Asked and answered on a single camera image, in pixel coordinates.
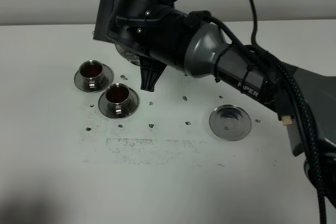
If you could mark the stainless steel saucer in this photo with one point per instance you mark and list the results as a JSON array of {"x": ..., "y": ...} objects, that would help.
[
  {"x": 106, "y": 79},
  {"x": 108, "y": 109}
]

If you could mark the near stainless steel saucer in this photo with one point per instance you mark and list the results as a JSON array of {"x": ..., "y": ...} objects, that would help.
[{"x": 108, "y": 109}]

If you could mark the far stainless steel saucer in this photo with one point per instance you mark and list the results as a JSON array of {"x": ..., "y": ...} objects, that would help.
[{"x": 106, "y": 79}]

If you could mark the near stainless steel teacup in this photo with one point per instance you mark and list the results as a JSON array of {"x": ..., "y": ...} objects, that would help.
[{"x": 118, "y": 97}]

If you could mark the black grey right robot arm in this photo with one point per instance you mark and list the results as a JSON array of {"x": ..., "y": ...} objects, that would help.
[{"x": 199, "y": 45}]

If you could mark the far stainless steel teacup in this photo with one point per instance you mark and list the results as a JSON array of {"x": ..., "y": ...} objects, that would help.
[{"x": 91, "y": 71}]

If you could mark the stainless steel teapot tray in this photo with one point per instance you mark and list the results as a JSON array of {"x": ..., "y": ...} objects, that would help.
[{"x": 230, "y": 122}]

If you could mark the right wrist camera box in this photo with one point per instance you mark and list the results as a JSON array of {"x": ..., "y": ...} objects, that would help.
[{"x": 103, "y": 18}]

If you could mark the stainless steel teacup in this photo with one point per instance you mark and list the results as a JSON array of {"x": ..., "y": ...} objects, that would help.
[
  {"x": 91, "y": 71},
  {"x": 118, "y": 97}
]

